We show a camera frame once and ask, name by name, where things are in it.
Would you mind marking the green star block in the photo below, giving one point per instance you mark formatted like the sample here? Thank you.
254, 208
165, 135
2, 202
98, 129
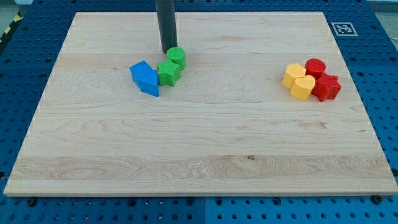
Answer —
168, 73

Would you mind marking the red star block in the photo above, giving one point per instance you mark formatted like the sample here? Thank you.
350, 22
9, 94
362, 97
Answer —
326, 87

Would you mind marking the light wooden board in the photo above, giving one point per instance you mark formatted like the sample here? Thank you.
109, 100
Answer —
228, 127

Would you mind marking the blue triangle block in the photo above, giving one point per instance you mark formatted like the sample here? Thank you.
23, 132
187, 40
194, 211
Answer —
148, 83

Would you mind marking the green cylinder block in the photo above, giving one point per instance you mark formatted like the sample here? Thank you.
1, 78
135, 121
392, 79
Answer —
177, 55

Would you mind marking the yellow hexagon block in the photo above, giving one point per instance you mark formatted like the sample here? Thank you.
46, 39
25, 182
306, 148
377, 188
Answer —
293, 71

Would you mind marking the yellow heart block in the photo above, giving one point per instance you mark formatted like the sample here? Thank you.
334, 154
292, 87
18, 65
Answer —
302, 87

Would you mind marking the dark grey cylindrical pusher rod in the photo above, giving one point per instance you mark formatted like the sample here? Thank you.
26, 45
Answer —
167, 24

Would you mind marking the red cylinder block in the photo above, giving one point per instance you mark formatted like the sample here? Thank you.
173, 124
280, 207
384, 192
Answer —
315, 67

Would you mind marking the white fiducial marker tag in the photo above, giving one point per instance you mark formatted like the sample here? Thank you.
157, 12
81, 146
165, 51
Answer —
344, 29

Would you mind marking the black bolt left front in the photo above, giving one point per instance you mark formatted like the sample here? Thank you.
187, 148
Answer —
31, 201

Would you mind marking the black bolt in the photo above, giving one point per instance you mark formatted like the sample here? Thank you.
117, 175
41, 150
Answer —
377, 199
31, 201

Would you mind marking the black bolt right front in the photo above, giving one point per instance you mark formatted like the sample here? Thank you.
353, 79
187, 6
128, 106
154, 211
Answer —
377, 199

